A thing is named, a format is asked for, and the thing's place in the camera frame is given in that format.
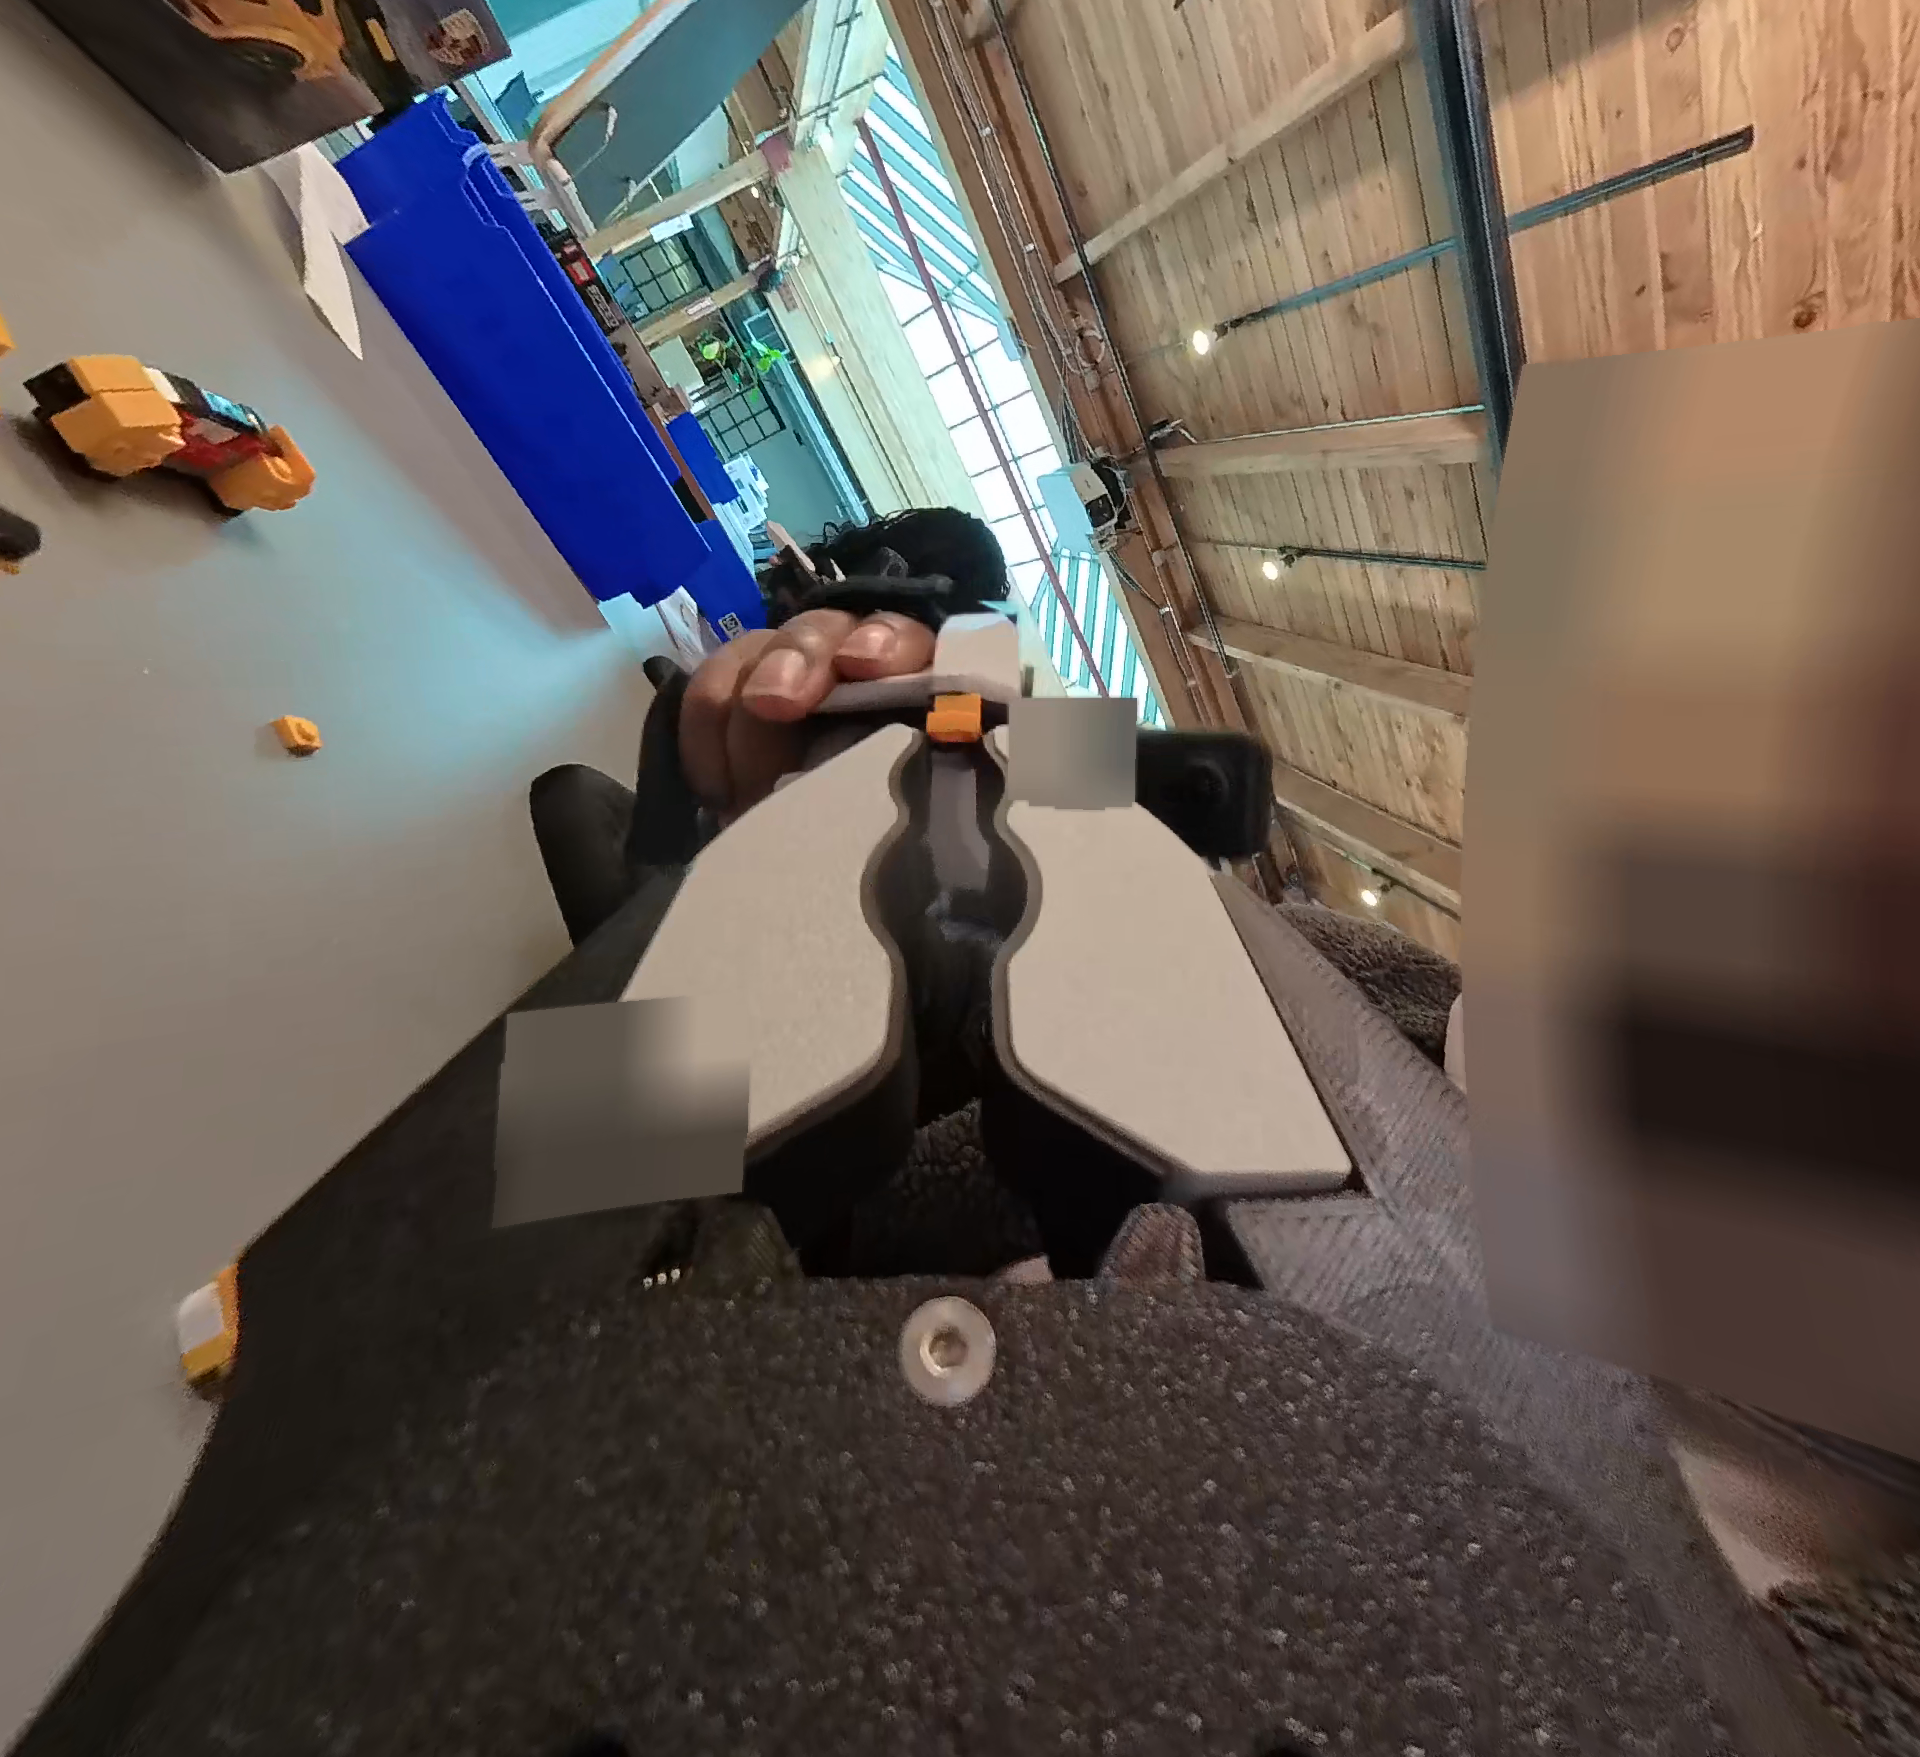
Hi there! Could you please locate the white ceiling device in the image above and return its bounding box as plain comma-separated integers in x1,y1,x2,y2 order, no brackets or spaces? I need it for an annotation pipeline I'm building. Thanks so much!
1033,455,1138,546

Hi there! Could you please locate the blue plastic bin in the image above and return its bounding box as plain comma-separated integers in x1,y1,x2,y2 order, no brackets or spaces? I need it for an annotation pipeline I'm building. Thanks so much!
333,89,709,607
660,411,771,628

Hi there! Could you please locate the orange white red lego subassembly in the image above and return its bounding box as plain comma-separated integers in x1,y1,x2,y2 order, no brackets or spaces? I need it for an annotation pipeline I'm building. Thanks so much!
176,1263,243,1393

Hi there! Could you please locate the black orange lego bumper assembly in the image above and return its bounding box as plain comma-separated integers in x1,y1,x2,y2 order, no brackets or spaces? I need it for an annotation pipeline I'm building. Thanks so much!
20,350,318,515

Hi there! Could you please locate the person's right hand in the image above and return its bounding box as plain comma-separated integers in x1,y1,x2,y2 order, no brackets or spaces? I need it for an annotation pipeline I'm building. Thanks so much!
682,611,944,821

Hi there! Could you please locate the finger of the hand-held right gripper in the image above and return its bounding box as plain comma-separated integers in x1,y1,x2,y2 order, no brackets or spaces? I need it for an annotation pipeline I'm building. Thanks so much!
815,611,1028,723

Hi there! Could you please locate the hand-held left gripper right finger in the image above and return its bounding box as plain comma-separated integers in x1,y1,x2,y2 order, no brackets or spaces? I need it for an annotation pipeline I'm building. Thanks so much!
977,726,1355,1282

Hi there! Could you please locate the dark lego set box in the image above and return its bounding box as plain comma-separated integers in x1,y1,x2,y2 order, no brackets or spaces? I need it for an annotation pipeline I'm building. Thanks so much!
0,0,515,175

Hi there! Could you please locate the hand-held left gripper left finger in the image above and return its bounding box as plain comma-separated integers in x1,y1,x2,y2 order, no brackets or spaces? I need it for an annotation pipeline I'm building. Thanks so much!
618,721,920,1282

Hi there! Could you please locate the white paper scrap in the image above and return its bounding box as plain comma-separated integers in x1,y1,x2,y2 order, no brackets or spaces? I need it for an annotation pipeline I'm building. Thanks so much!
257,143,370,361

